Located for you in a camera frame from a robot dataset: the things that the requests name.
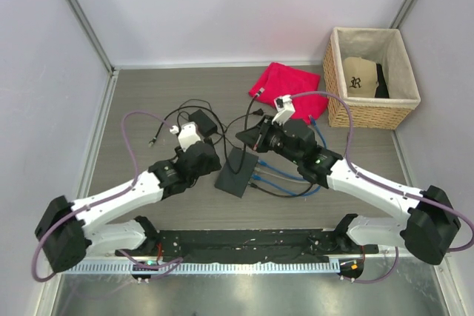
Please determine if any black network switch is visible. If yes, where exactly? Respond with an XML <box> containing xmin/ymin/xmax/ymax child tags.
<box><xmin>214</xmin><ymin>152</ymin><xmax>258</xmax><ymax>198</ymax></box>

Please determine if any red cloth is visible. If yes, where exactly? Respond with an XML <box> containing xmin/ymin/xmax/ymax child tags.
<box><xmin>249</xmin><ymin>62</ymin><xmax>328</xmax><ymax>124</ymax></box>

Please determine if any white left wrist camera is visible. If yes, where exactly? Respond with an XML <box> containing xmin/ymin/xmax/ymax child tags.
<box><xmin>170</xmin><ymin>121</ymin><xmax>201</xmax><ymax>152</ymax></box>

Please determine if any black item in basket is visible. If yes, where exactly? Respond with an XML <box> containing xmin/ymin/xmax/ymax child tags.
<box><xmin>375</xmin><ymin>64</ymin><xmax>390</xmax><ymax>98</ymax></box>

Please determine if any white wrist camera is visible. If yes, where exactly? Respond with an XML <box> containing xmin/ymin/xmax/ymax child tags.
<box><xmin>272</xmin><ymin>95</ymin><xmax>296</xmax><ymax>126</ymax></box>
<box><xmin>170</xmin><ymin>121</ymin><xmax>201</xmax><ymax>152</ymax></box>

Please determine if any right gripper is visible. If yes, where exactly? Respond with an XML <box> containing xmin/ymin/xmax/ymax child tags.
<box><xmin>238</xmin><ymin>115</ymin><xmax>302</xmax><ymax>166</ymax></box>

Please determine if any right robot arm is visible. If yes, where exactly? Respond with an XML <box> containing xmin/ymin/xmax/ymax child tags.
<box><xmin>236</xmin><ymin>116</ymin><xmax>461</xmax><ymax>265</ymax></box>

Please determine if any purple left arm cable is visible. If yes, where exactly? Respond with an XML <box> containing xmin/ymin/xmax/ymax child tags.
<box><xmin>31</xmin><ymin>110</ymin><xmax>184</xmax><ymax>283</ymax></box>

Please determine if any black power adapter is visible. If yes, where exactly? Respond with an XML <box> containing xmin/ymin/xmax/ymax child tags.
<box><xmin>189</xmin><ymin>110</ymin><xmax>218</xmax><ymax>138</ymax></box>

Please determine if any beige baseball cap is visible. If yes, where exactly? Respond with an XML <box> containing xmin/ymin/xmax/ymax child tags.
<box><xmin>342</xmin><ymin>57</ymin><xmax>378</xmax><ymax>98</ymax></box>

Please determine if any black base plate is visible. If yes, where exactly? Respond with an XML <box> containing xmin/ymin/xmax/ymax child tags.
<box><xmin>126</xmin><ymin>229</ymin><xmax>378</xmax><ymax>264</ymax></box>

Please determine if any wicker basket with liner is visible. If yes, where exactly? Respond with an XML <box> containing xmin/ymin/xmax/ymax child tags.
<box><xmin>323</xmin><ymin>27</ymin><xmax>421</xmax><ymax>130</ymax></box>

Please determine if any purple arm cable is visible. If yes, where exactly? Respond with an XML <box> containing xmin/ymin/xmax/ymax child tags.
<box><xmin>290</xmin><ymin>90</ymin><xmax>474</xmax><ymax>283</ymax></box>
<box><xmin>31</xmin><ymin>110</ymin><xmax>184</xmax><ymax>283</ymax></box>

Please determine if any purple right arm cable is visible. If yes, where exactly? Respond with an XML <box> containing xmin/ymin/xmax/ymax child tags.
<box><xmin>290</xmin><ymin>90</ymin><xmax>474</xmax><ymax>283</ymax></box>

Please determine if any white slotted cable duct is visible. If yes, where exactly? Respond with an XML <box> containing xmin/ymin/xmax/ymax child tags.
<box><xmin>64</xmin><ymin>259</ymin><xmax>340</xmax><ymax>276</ymax></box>

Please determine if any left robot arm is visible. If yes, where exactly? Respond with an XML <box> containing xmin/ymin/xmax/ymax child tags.
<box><xmin>35</xmin><ymin>138</ymin><xmax>221</xmax><ymax>274</ymax></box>

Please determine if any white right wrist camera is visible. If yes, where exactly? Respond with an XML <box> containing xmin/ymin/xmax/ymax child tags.
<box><xmin>272</xmin><ymin>95</ymin><xmax>296</xmax><ymax>126</ymax></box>

